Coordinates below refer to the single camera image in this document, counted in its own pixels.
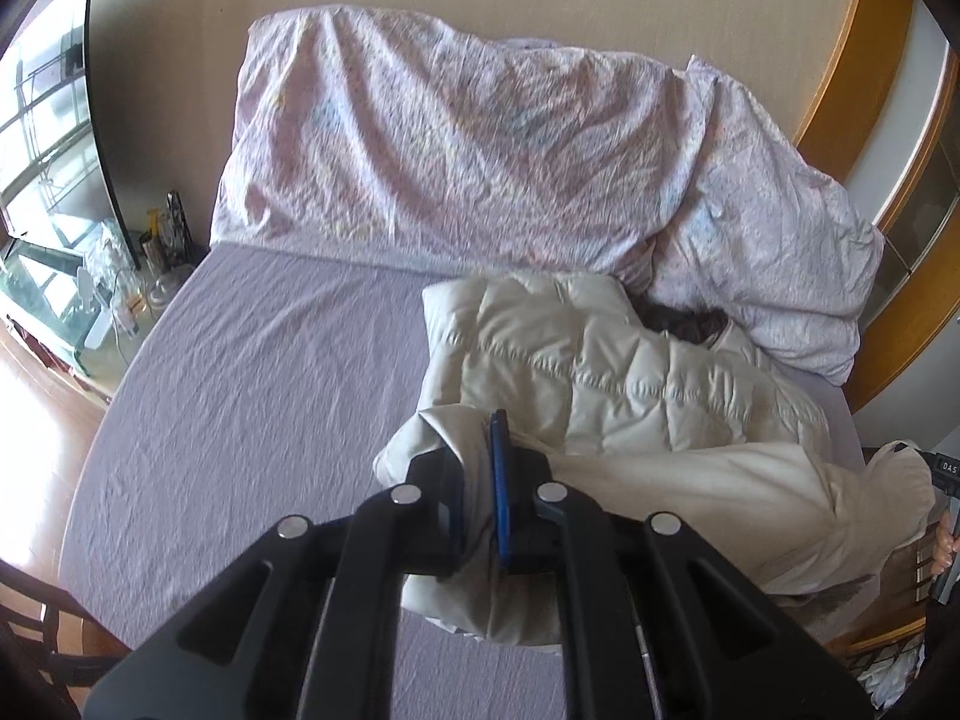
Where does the wooden framed glass cabinet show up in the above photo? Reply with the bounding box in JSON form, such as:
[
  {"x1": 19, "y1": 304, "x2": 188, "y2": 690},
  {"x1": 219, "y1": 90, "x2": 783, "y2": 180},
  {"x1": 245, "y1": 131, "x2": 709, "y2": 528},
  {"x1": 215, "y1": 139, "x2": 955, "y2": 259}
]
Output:
[{"x1": 797, "y1": 0, "x2": 958, "y2": 411}]

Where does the cream puffer jacket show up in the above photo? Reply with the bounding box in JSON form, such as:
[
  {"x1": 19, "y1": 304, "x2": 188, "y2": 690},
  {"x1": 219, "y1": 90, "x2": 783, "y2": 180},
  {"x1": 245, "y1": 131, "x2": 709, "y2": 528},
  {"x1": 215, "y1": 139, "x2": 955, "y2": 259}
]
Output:
[{"x1": 374, "y1": 275, "x2": 935, "y2": 647}]

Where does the dark wooden chair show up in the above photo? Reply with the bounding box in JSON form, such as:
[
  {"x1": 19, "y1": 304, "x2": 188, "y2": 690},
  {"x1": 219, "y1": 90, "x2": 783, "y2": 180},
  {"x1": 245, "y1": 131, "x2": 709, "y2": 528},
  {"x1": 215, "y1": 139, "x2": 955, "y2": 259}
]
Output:
[{"x1": 2, "y1": 562, "x2": 128, "y2": 718}]

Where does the lilac bed sheet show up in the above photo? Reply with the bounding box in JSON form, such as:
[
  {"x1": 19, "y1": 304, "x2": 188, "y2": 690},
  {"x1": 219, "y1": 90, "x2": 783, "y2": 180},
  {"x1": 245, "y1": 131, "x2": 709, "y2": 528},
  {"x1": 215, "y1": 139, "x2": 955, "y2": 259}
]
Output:
[{"x1": 56, "y1": 241, "x2": 869, "y2": 720}]

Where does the cluttered glass side table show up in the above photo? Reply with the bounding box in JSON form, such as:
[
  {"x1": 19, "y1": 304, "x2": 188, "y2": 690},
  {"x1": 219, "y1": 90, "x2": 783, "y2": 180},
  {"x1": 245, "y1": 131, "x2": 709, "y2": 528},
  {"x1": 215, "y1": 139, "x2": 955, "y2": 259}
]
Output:
[{"x1": 2, "y1": 192, "x2": 206, "y2": 403}]

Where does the person's right hand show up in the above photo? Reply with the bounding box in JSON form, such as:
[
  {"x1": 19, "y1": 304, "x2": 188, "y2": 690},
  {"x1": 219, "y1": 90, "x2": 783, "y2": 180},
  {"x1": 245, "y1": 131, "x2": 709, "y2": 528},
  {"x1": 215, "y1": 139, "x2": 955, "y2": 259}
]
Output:
[{"x1": 931, "y1": 512, "x2": 960, "y2": 577}]

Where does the pink floral pillow left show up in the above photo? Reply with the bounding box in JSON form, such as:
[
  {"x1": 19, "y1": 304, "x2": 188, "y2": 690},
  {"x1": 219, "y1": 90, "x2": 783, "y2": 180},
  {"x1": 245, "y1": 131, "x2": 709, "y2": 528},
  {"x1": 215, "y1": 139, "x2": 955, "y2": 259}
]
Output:
[{"x1": 210, "y1": 7, "x2": 716, "y2": 289}]

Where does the window with dark frame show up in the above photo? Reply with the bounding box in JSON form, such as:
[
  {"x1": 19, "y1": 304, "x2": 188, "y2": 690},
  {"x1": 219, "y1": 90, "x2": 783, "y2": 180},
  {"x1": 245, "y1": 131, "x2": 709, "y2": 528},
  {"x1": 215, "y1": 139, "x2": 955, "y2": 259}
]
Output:
[{"x1": 2, "y1": 0, "x2": 139, "y2": 268}]

